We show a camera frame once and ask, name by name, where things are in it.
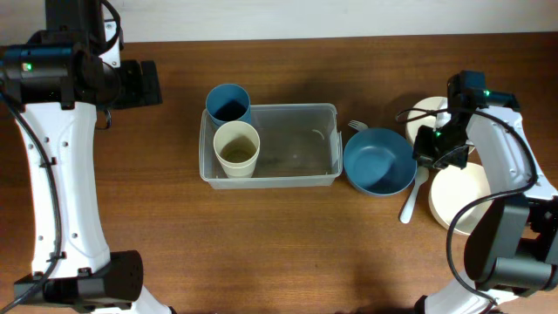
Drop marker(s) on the cream cup back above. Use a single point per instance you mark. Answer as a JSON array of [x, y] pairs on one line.
[[239, 172]]

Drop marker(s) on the cream cup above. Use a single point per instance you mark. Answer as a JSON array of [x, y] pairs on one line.
[[239, 172], [236, 144]]

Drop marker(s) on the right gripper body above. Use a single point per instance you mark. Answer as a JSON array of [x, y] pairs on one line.
[[445, 145]]

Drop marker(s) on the clear plastic storage container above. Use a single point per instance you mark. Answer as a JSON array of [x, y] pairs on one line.
[[300, 147]]

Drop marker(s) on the grey plastic fork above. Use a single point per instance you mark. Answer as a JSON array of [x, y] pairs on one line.
[[358, 125]]

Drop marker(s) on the blue cup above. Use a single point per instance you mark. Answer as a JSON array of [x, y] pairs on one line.
[[228, 102]]

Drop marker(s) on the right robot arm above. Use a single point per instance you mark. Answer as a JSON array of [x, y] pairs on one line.
[[504, 245]]

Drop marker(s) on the cream bowl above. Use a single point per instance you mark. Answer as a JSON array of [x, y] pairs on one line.
[[453, 188], [431, 103]]

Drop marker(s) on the blue bowl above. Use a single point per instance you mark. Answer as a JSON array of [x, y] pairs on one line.
[[378, 161]]

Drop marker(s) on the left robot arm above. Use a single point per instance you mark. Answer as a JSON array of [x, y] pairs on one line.
[[55, 86]]

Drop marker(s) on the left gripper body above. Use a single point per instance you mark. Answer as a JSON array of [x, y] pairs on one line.
[[132, 91]]

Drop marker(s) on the white plastic spoon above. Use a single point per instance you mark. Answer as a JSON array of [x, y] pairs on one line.
[[421, 177]]

